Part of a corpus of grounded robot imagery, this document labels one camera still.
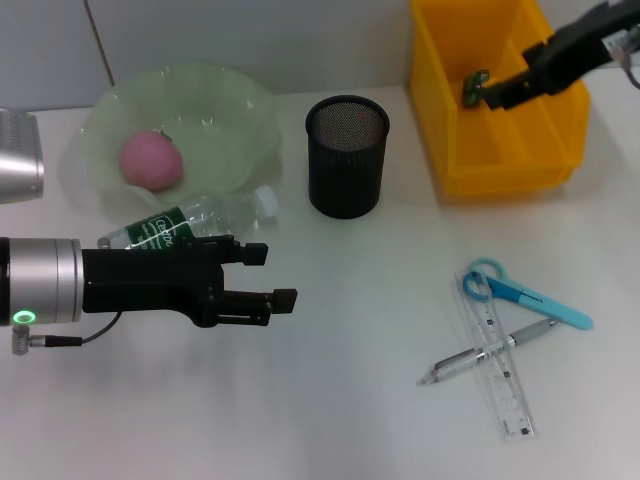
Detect grey right arm cable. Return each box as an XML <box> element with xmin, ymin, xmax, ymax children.
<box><xmin>611</xmin><ymin>43</ymin><xmax>640</xmax><ymax>92</ymax></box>

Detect yellow plastic bin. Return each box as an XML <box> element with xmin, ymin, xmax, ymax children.
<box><xmin>410</xmin><ymin>0</ymin><xmax>592</xmax><ymax>202</ymax></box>

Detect clear plastic ruler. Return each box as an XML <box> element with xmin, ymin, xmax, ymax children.
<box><xmin>453</xmin><ymin>269</ymin><xmax>536</xmax><ymax>443</ymax></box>

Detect grey clear pen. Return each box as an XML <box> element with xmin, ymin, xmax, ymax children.
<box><xmin>415</xmin><ymin>318</ymin><xmax>562</xmax><ymax>388</ymax></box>

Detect pale green glass fruit plate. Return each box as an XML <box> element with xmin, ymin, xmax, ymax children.
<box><xmin>80</xmin><ymin>61</ymin><xmax>282</xmax><ymax>212</ymax></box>

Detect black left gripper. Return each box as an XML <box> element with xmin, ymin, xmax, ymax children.
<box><xmin>80</xmin><ymin>234</ymin><xmax>300</xmax><ymax>330</ymax></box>

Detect green plastic wrapper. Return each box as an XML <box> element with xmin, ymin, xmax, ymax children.
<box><xmin>461</xmin><ymin>70</ymin><xmax>492</xmax><ymax>109</ymax></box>

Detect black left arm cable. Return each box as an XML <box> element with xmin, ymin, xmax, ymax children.
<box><xmin>11</xmin><ymin>311</ymin><xmax>122</xmax><ymax>357</ymax></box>

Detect black mesh pen holder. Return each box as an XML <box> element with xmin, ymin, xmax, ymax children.
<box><xmin>305</xmin><ymin>94</ymin><xmax>391</xmax><ymax>220</ymax></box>

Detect pink toy peach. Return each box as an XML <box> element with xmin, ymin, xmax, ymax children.
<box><xmin>118</xmin><ymin>129</ymin><xmax>183</xmax><ymax>193</ymax></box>

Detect clear green-label water bottle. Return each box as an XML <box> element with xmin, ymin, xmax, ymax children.
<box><xmin>96</xmin><ymin>185</ymin><xmax>279</xmax><ymax>257</ymax></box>

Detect blue scissors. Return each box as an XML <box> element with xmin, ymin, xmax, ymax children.
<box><xmin>462</xmin><ymin>256</ymin><xmax>595</xmax><ymax>332</ymax></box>

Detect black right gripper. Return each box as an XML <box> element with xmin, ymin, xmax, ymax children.
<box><xmin>481</xmin><ymin>0</ymin><xmax>640</xmax><ymax>112</ymax></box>

